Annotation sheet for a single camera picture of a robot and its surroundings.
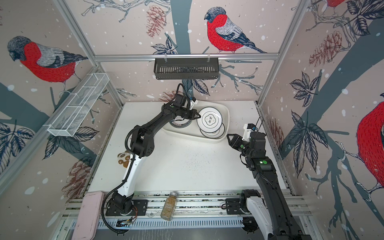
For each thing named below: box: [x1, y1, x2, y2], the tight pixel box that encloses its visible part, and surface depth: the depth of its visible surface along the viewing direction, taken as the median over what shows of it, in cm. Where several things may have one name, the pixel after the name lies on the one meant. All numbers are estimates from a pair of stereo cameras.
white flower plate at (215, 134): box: [200, 122, 225, 139], surface depth 103 cm
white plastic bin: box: [161, 100, 230, 144], surface depth 102 cm
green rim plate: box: [169, 116, 192, 128], surface depth 106 cm
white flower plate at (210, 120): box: [196, 106, 223, 133], surface depth 101 cm
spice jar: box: [160, 191, 178, 221], surface depth 71 cm
